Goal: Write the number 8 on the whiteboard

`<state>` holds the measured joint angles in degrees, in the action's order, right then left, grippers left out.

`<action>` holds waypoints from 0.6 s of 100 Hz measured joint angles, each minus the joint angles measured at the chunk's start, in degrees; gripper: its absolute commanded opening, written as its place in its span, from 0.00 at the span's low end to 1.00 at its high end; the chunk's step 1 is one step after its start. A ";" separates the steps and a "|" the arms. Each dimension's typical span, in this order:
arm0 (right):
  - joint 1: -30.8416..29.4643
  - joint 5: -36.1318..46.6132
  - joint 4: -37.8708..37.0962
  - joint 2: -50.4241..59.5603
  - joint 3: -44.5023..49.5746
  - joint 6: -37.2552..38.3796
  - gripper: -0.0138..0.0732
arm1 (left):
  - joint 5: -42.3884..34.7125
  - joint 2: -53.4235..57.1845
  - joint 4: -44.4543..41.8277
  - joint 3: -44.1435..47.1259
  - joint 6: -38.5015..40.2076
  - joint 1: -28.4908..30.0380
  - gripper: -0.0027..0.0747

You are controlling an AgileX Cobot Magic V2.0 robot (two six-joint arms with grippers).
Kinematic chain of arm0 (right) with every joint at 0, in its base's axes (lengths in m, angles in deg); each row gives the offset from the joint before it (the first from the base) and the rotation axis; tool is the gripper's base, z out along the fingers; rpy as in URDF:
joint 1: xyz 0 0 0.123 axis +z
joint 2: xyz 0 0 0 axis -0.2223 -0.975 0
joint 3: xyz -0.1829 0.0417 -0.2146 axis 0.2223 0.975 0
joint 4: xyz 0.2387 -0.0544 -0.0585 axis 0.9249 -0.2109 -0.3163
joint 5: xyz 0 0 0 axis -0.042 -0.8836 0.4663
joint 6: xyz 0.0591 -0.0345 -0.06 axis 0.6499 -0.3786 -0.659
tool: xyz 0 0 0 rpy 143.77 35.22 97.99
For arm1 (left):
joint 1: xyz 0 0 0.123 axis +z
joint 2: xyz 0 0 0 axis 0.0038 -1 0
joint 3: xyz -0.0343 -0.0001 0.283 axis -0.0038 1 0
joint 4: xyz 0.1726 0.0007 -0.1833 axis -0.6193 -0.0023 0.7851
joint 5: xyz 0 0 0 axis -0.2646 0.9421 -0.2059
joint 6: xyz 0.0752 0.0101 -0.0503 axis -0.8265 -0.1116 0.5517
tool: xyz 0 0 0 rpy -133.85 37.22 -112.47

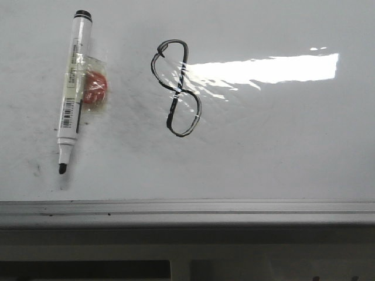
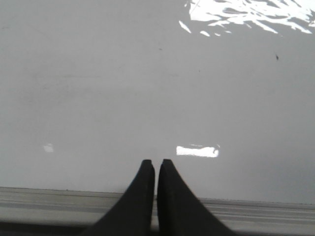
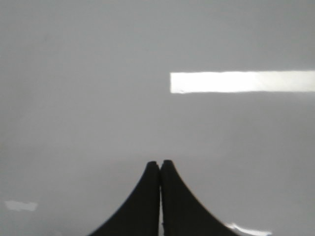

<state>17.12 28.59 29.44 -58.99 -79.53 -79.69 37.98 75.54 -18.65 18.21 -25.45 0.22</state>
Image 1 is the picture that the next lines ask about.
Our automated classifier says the red disc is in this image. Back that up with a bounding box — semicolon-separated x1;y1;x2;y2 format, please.
79;55;109;113

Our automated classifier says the white whiteboard marker pen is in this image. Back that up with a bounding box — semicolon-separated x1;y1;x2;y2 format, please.
57;10;93;174

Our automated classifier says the white whiteboard with aluminium frame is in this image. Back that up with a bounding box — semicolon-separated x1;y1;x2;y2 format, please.
1;1;374;229

